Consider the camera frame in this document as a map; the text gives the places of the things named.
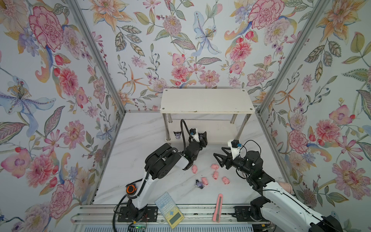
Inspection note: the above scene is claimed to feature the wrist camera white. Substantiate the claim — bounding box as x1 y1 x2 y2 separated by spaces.
189 128 204 143
228 139 242 160

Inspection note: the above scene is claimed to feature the white two-tier shelf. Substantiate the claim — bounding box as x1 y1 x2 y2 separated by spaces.
160 89 255 145

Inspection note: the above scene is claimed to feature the black purple toy figure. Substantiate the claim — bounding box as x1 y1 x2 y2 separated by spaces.
196 179 204 189
174 131 182 140

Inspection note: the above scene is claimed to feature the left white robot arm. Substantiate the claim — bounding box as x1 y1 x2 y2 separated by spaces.
114 129 208 222

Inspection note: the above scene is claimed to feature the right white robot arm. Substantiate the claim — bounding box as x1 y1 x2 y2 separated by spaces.
214 148 343 232

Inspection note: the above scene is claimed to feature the aluminium corner post right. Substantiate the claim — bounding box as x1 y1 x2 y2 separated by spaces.
257 0 331 115

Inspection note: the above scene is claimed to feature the yellow calculator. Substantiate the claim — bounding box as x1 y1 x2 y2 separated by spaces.
155 192 185 229

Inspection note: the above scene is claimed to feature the aluminium corner post left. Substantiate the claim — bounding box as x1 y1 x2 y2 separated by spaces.
65 0 127 114

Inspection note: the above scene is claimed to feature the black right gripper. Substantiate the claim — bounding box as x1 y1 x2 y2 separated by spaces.
214 147 253 179

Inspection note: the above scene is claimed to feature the aluminium front rail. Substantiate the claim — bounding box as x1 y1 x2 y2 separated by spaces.
71 204 271 225

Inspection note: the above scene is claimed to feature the aluminium corner post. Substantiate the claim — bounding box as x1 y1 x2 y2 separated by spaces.
257 0 331 115
65 0 127 114

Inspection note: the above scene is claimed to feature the pink pig toy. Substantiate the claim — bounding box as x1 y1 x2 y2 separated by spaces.
192 165 198 174
212 171 219 180
202 177 209 186
211 164 219 170
222 177 230 185

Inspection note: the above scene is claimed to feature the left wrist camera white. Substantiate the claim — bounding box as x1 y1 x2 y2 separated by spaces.
189 128 204 143

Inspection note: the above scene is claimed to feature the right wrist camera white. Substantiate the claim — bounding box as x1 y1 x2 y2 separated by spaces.
228 139 242 160

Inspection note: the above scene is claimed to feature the orange black round object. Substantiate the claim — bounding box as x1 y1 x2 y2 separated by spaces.
126 184 137 196

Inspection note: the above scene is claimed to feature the pink box cutter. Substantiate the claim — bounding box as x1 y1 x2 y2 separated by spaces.
213 194 223 223

